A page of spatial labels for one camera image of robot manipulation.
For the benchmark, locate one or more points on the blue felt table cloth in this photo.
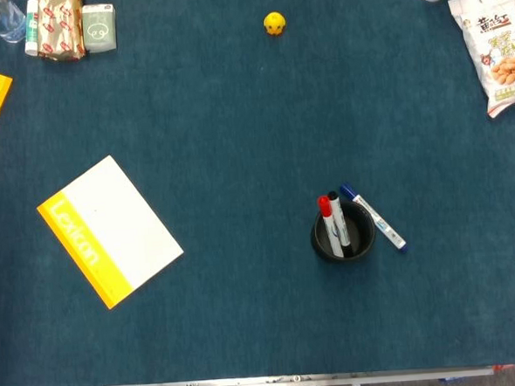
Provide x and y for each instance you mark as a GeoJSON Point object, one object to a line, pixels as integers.
{"type": "Point", "coordinates": [236, 137]}

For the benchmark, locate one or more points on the blue cap marker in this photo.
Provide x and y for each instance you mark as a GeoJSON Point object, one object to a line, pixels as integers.
{"type": "Point", "coordinates": [374, 216]}

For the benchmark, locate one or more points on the white peanut snack bag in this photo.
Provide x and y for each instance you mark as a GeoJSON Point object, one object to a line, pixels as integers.
{"type": "Point", "coordinates": [498, 56]}

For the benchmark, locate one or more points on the red patterned wrapped package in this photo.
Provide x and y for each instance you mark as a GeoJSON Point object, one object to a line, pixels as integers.
{"type": "Point", "coordinates": [60, 25]}

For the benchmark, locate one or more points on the white green glue stick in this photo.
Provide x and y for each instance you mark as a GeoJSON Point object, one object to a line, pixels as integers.
{"type": "Point", "coordinates": [32, 27]}

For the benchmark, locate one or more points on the metal table edge rail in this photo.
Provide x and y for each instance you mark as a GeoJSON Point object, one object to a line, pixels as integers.
{"type": "Point", "coordinates": [251, 383]}

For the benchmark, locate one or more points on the pale green tissue pack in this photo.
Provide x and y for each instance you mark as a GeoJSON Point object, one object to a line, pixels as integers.
{"type": "Point", "coordinates": [99, 30]}

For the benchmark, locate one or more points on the black cap marker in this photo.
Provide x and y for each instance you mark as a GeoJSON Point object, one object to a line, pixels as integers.
{"type": "Point", "coordinates": [337, 210]}

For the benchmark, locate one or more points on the black mesh pen holder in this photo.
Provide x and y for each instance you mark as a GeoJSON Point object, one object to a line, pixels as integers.
{"type": "Point", "coordinates": [361, 235]}

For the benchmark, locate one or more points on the yellow duck toy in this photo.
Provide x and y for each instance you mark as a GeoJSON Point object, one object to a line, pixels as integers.
{"type": "Point", "coordinates": [274, 23]}

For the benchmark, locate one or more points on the red cap marker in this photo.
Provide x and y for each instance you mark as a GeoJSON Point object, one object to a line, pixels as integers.
{"type": "Point", "coordinates": [325, 208]}

